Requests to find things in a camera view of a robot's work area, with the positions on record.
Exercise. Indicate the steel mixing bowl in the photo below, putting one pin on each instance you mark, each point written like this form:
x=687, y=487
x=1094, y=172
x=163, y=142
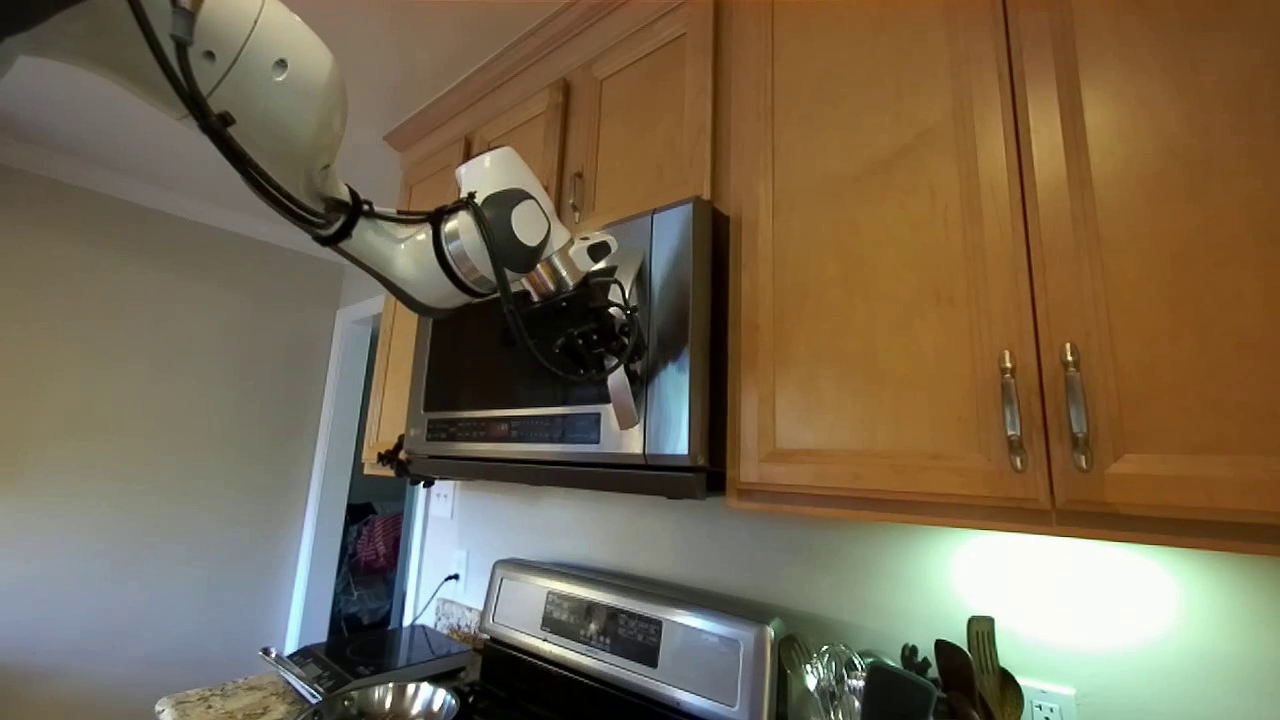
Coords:
x=393, y=700

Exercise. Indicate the white wall outlet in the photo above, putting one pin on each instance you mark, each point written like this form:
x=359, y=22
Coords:
x=1049, y=700

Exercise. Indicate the dark cooking spoon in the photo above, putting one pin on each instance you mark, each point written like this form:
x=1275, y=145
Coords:
x=954, y=673

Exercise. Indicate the wooden cabinet side panel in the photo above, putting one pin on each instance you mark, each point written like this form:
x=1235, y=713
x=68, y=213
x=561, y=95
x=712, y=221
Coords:
x=391, y=385

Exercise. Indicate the clear glass jar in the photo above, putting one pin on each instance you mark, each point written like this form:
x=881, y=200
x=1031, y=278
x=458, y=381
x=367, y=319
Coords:
x=833, y=680

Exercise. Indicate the black flat countertop appliance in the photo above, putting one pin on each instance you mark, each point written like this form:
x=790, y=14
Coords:
x=385, y=650

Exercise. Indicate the large wooden cabinet door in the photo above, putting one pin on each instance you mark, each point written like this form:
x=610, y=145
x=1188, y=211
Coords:
x=881, y=267
x=1175, y=267

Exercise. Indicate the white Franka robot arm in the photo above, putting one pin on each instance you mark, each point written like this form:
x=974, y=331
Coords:
x=265, y=65

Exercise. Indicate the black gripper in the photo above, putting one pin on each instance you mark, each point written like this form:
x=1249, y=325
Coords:
x=602, y=310

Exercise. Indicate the dark cooking spatula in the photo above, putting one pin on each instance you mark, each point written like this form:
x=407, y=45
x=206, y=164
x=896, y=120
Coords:
x=993, y=665

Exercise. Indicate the small wooden cabinet door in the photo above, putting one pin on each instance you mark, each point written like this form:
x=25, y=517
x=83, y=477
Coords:
x=526, y=124
x=647, y=124

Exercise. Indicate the pink hanging garment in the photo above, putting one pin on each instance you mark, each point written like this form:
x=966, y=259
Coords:
x=376, y=540

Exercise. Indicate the stainless steel microwave body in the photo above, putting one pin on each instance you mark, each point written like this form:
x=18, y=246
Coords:
x=681, y=340

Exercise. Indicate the stainless steel gas stove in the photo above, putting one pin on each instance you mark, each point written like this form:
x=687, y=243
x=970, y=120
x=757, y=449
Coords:
x=627, y=635

